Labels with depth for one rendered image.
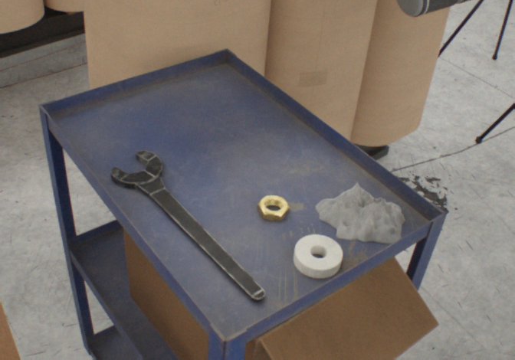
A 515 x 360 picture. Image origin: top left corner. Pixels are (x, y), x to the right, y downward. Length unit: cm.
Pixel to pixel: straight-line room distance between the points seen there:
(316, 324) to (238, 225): 20
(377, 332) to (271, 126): 45
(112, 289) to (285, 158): 50
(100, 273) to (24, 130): 143
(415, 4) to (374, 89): 79
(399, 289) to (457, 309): 111
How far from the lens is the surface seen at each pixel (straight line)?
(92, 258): 144
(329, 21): 175
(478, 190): 263
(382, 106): 224
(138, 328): 130
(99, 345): 176
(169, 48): 145
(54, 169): 126
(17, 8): 307
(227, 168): 108
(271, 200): 101
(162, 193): 102
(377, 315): 101
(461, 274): 225
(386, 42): 211
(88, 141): 116
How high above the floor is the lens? 156
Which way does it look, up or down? 38 degrees down
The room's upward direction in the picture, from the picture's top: 5 degrees clockwise
